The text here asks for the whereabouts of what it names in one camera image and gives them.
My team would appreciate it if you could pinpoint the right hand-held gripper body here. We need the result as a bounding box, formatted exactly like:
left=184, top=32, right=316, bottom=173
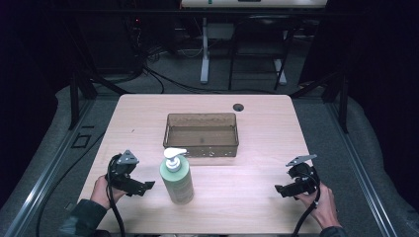
left=279, top=153, right=321, bottom=200

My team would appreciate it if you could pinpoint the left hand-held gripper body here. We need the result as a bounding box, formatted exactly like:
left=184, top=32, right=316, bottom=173
left=106, top=149, right=148, bottom=198

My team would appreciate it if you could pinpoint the green pump bottle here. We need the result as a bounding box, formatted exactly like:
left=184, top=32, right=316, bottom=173
left=159, top=146, right=196, bottom=205

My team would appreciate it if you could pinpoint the brown transparent plastic box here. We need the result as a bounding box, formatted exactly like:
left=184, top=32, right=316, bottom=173
left=162, top=113, right=240, bottom=158

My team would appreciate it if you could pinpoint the person's left hand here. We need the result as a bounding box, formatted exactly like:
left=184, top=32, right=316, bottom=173
left=89, top=174, right=127, bottom=210

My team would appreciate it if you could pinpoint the person's right hand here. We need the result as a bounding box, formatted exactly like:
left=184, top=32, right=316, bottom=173
left=294, top=182, right=342, bottom=230

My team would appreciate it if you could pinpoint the black metal stand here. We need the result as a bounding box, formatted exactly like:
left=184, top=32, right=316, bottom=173
left=290, top=70, right=350, bottom=134
left=63, top=19, right=131, bottom=131

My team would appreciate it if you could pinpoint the black chair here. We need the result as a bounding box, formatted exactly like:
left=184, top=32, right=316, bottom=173
left=227, top=14, right=302, bottom=92

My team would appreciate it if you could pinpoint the white desk with metal legs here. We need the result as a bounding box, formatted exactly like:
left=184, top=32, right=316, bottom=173
left=180, top=0, right=329, bottom=85

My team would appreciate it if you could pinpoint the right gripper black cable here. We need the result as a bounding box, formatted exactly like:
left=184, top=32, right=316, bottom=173
left=291, top=171, right=322, bottom=237

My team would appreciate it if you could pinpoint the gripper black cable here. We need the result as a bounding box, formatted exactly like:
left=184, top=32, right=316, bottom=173
left=105, top=153, right=126, bottom=237
left=291, top=171, right=322, bottom=237

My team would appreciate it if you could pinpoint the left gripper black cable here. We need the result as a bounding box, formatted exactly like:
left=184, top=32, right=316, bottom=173
left=105, top=153, right=126, bottom=237

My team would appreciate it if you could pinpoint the black floor cable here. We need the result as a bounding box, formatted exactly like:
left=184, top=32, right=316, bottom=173
left=35, top=130, right=107, bottom=237

